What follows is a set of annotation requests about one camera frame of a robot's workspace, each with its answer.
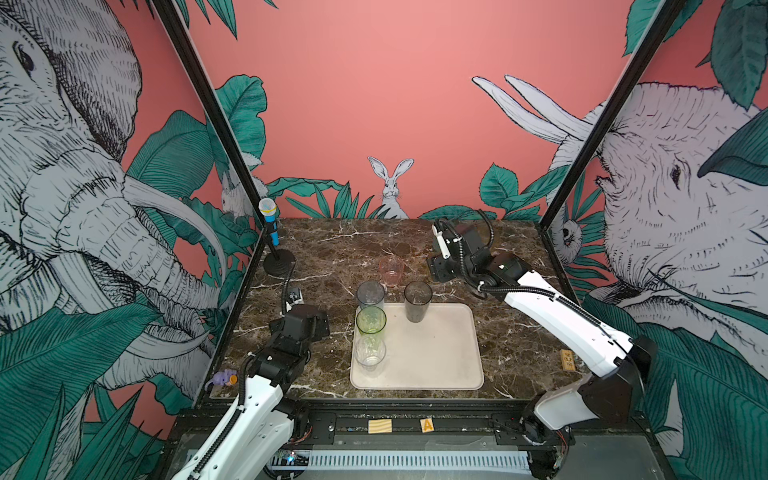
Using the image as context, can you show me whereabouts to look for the white ventilated strip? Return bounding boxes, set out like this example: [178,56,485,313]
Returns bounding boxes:
[266,450,531,474]

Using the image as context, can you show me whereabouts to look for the microphone on black stand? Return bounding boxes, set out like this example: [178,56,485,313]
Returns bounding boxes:
[258,198,295,277]

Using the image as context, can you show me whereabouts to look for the pink short glass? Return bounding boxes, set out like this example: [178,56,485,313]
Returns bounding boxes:
[379,255,405,287]

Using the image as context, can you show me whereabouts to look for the beige plastic tray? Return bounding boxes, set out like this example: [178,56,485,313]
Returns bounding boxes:
[350,303,484,390]

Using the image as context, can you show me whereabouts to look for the small wooden block on table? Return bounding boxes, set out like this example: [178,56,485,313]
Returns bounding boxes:
[560,349,577,372]

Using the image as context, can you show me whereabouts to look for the clear faceted glass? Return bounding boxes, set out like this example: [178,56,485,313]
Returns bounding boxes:
[354,335,387,371]

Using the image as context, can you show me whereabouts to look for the dark grey tall glass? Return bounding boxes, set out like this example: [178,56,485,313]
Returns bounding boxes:
[404,281,433,323]

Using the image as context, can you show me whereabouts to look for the right black frame post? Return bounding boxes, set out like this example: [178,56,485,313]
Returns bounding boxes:
[538,0,686,230]

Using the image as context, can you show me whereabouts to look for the wooden block on rail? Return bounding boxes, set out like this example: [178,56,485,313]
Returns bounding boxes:
[367,418,393,434]

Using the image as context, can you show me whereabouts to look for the light green tall glass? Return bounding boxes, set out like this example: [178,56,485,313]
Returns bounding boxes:
[355,305,387,348]

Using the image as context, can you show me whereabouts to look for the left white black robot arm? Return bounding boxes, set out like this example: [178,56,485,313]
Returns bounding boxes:
[174,304,330,479]

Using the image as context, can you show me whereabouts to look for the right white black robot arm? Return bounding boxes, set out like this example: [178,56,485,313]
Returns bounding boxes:
[427,218,658,444]

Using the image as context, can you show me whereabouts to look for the blue tall plastic glass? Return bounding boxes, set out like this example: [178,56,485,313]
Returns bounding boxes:
[356,280,386,309]

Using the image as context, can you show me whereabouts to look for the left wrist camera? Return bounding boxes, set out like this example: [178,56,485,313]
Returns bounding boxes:
[286,287,304,310]

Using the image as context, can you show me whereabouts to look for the left black frame post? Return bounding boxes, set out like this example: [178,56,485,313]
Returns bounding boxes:
[151,0,261,217]

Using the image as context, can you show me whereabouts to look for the black frame post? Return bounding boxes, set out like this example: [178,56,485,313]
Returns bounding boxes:
[538,0,686,230]
[151,0,261,217]

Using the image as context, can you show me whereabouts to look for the black front rail base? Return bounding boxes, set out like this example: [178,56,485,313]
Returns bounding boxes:
[254,398,675,479]

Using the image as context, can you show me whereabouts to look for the orange letter A tag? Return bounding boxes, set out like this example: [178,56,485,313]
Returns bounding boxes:
[420,418,435,433]

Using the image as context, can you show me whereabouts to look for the purple toy figure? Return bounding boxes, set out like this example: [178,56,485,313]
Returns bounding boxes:
[204,369,238,391]

